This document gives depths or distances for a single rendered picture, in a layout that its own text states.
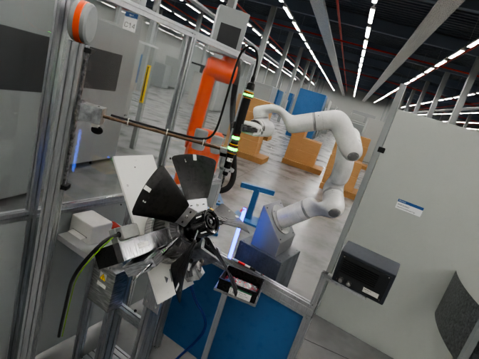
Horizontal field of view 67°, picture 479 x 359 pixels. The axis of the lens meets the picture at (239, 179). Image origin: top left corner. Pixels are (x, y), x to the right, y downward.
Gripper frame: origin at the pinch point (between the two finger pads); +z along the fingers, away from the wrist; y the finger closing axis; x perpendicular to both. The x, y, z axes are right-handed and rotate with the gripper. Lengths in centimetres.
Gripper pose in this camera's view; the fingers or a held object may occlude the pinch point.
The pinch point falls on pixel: (239, 126)
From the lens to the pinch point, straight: 162.3
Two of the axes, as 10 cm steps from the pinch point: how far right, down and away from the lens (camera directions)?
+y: -8.3, -3.7, 4.2
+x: 2.8, -9.3, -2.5
